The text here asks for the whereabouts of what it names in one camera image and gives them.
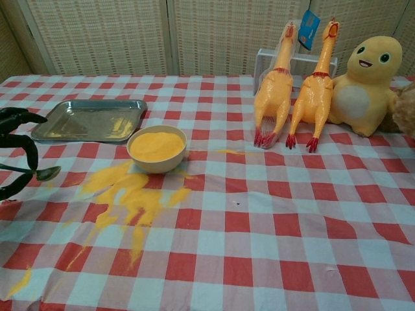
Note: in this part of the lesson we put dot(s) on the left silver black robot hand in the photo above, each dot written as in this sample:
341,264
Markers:
30,152

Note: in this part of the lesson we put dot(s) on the dark metal spoon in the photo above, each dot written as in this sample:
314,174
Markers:
48,173

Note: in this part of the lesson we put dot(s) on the beige bowl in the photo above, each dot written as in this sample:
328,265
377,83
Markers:
155,166

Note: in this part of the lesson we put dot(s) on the rectangular metal tray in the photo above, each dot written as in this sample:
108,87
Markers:
81,120

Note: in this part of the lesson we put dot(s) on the beige woven folding screen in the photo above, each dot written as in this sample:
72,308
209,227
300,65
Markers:
113,32

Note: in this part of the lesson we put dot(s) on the red white checkered tablecloth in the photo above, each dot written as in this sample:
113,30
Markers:
259,226

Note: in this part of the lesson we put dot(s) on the plastic-wrapped yellow rubber chicken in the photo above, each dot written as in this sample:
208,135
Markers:
272,94

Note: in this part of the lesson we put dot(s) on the blue hang tag card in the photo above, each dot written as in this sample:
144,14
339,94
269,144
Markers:
308,29

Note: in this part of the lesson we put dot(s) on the yellow plush duck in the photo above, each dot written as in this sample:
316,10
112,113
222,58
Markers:
373,71

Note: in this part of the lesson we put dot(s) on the brown teddy bear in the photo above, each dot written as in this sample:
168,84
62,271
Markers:
403,113

